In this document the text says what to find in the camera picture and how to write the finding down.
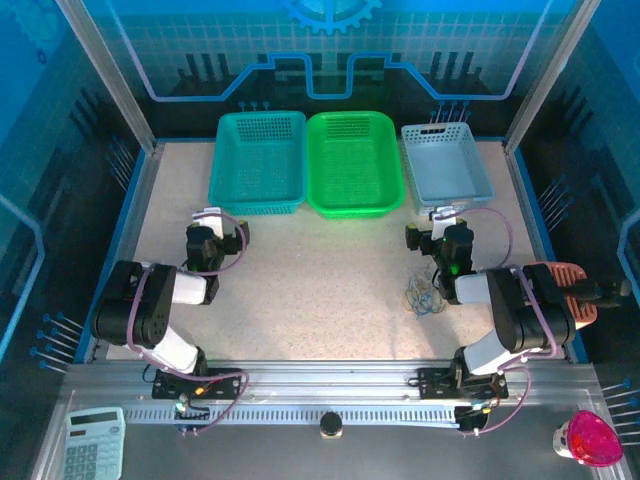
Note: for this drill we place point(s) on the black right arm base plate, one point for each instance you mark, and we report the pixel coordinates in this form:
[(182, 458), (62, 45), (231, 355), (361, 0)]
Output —
[(430, 382)]

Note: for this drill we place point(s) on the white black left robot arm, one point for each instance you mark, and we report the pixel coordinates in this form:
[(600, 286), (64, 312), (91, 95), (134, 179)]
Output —
[(150, 310)]

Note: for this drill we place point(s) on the aluminium frame post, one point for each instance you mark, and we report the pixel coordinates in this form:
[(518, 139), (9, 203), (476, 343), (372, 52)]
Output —
[(111, 80), (542, 75)]

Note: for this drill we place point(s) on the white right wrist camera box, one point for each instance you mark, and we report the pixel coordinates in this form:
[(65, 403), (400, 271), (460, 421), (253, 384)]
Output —
[(442, 222)]

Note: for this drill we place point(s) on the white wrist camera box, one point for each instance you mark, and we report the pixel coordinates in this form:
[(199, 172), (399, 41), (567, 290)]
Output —
[(212, 222), (442, 222)]

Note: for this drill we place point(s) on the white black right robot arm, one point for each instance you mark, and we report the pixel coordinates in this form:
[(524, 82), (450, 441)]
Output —
[(520, 310)]

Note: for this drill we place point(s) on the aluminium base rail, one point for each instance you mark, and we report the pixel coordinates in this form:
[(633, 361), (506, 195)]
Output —
[(325, 380)]

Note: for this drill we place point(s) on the green plastic basket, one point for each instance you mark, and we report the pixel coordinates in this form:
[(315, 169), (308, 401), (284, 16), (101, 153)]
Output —
[(352, 170)]

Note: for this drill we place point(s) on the black round knob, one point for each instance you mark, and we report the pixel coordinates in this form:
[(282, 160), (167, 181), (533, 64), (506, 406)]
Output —
[(331, 424)]

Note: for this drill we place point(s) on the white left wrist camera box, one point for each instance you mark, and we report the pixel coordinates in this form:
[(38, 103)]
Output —
[(212, 222)]

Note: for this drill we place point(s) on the pile of rubber bands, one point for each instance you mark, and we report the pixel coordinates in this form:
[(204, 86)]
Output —
[(422, 311)]

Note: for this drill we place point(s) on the light blue plastic basket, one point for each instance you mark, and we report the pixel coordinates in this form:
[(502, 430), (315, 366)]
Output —
[(445, 170)]

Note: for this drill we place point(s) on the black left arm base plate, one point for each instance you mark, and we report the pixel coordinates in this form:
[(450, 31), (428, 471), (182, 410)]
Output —
[(225, 385)]

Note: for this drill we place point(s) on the red pink goblet silver base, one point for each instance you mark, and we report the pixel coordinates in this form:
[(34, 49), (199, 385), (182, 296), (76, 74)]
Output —
[(595, 440)]

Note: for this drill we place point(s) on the aluminium side rail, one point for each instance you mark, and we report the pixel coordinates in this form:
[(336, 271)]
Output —
[(125, 240)]

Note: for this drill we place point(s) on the teal plastic basket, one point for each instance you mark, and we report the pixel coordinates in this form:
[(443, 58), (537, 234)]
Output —
[(257, 165)]

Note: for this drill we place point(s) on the pale green calculator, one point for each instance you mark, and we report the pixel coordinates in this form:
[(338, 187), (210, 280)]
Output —
[(95, 445)]

